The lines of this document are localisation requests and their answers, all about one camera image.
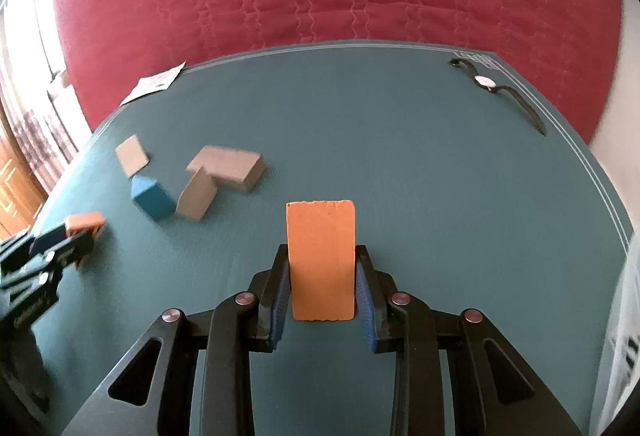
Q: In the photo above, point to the small orange striped wedge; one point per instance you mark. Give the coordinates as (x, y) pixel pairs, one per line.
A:
(93, 222)

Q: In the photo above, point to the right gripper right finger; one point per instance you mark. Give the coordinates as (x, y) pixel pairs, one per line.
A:
(493, 389)

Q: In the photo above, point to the large orange striped prism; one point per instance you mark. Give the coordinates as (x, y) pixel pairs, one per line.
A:
(321, 252)

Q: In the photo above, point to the tan flat square block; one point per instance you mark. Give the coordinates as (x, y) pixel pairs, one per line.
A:
(131, 156)

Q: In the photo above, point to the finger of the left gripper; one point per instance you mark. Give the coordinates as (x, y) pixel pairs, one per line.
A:
(72, 250)
(42, 243)

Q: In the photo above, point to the patterned curtain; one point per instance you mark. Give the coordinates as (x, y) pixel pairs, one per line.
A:
(39, 132)

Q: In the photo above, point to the blue triangular prism block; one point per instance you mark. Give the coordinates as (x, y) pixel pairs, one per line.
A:
(151, 197)

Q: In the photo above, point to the black wrist watch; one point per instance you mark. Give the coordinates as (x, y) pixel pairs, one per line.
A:
(492, 87)

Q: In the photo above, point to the tan wedge block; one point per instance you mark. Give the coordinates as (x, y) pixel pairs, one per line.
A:
(197, 196)

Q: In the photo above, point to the teal green mat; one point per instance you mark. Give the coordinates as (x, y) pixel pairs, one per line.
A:
(457, 195)

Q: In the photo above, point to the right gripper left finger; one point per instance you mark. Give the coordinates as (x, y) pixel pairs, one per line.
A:
(150, 390)

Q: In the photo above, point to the tan rectangular wooden block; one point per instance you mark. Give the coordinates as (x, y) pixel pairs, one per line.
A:
(234, 168)

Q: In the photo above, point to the white paper leaflet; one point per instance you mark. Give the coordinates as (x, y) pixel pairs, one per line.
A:
(152, 84)

